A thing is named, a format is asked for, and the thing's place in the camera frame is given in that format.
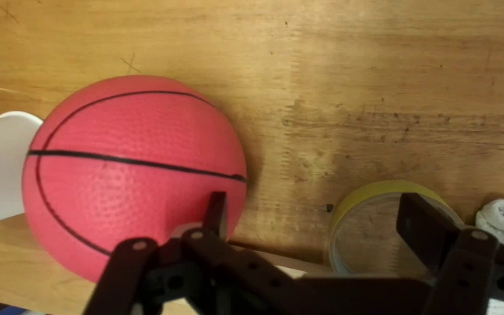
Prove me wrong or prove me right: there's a pink-red rubber basketball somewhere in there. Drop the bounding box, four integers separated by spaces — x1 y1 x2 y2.
21 73 248 284

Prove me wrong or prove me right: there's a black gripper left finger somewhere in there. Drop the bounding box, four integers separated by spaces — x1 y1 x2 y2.
84 190 301 315

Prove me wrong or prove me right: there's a yellow-rimmed clear tape roll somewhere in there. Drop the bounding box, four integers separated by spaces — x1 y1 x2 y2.
327 178 467 277

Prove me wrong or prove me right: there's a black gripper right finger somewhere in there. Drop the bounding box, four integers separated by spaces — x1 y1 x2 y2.
394 190 504 315

